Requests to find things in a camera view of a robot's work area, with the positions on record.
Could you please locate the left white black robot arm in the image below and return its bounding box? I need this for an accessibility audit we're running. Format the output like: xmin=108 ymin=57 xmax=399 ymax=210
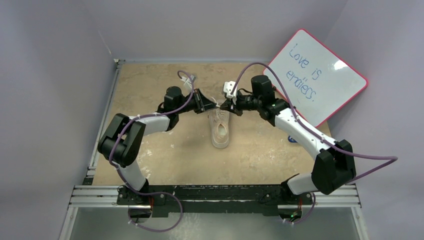
xmin=97 ymin=86 xmax=219 ymax=205

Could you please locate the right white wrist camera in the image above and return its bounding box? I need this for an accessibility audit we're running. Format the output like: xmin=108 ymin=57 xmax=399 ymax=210
xmin=222 ymin=81 xmax=237 ymax=101

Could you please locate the beige sneaker shoe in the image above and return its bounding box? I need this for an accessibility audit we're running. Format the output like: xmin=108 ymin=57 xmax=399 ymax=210
xmin=208 ymin=108 xmax=230 ymax=149

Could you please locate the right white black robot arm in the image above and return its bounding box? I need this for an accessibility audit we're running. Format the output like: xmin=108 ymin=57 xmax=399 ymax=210
xmin=220 ymin=75 xmax=357 ymax=204

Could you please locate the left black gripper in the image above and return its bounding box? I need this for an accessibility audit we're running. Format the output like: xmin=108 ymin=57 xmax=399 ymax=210
xmin=175 ymin=88 xmax=218 ymax=115

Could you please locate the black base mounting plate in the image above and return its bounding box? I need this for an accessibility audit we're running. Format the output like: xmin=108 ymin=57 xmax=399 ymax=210
xmin=116 ymin=184 xmax=313 ymax=218

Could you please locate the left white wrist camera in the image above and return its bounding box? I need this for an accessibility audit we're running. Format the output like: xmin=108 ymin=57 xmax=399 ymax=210
xmin=180 ymin=75 xmax=196 ymax=92

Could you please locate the white shoelace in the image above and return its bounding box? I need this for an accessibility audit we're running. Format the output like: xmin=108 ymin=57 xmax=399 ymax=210
xmin=209 ymin=108 xmax=230 ymax=134

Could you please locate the aluminium frame rail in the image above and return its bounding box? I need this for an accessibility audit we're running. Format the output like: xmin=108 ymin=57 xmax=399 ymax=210
xmin=59 ymin=59 xmax=369 ymax=240

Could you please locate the pink framed whiteboard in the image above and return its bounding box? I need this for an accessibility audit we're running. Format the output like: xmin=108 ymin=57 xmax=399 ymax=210
xmin=263 ymin=29 xmax=368 ymax=127

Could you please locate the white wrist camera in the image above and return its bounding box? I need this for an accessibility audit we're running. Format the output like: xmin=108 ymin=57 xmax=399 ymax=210
xmin=180 ymin=75 xmax=196 ymax=92
xmin=222 ymin=81 xmax=237 ymax=101

